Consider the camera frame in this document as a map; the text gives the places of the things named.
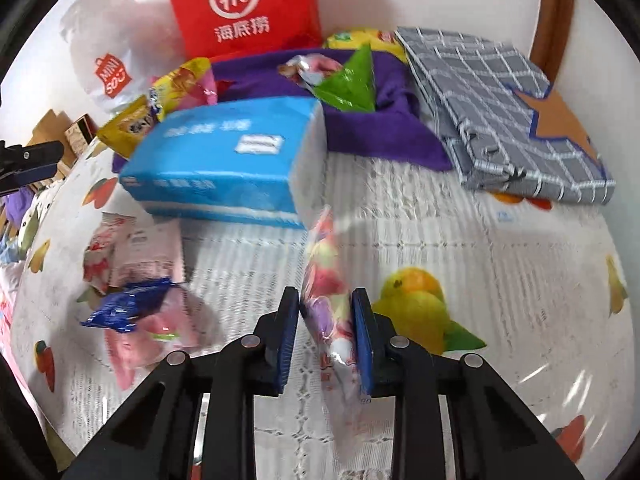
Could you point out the pink printed snack packet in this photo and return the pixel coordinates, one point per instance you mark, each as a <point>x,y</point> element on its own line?
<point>325,280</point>

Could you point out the yellow orange snack packet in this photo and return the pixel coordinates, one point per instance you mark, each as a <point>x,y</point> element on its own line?
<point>177,77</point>

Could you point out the green snack packet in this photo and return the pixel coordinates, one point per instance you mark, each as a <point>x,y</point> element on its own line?
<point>350,80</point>

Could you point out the white pink nougat packet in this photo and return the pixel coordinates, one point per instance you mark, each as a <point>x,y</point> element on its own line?
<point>150,255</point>

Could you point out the wooden headboard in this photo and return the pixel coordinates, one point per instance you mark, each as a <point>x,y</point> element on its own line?
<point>47,127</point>

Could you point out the silver pink candy wrapper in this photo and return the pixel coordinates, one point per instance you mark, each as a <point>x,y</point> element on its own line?
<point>310,70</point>

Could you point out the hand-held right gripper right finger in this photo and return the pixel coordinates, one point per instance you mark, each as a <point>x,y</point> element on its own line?
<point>362,345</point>

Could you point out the red white strawberry packet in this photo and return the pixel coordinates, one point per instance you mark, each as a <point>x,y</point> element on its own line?
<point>100,255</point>

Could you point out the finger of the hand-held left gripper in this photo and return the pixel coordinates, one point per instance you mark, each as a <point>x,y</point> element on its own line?
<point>30,177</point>
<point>42,151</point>

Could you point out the brown wooden door frame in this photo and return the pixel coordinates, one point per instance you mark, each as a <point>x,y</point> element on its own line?
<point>555,25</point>

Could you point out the light pink snack packet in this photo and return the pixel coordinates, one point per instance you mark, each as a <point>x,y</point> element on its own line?
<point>150,350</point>

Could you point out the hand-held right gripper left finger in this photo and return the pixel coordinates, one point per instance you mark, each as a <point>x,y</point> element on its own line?
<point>287,340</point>

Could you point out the red paper bag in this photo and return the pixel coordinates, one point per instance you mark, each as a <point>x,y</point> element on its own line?
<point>240,20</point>

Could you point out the grey checked folded cloth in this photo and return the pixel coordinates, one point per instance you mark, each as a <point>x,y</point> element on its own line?
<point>475,110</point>

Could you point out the white plastic shopping bag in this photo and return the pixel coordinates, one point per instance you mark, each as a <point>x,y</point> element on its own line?
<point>100,35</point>

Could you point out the blue candy packet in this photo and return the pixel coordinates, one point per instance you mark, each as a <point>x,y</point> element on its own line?
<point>125,305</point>

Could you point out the brown patterned box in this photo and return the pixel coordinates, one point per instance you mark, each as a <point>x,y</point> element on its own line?
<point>80,132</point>

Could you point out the pink yellow chip bag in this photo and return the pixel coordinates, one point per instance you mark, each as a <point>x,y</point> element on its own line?
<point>130,127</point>

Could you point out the purple towel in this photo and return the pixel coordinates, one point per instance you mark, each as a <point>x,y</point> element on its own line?
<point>375,130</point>

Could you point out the blue tissue pack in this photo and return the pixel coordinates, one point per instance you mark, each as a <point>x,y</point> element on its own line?
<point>210,160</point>

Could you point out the fruit printed tablecloth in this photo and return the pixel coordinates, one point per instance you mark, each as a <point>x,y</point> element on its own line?
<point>450,240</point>

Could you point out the large yellow green snack bag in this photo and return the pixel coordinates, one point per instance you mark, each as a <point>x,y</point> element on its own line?
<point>360,40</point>

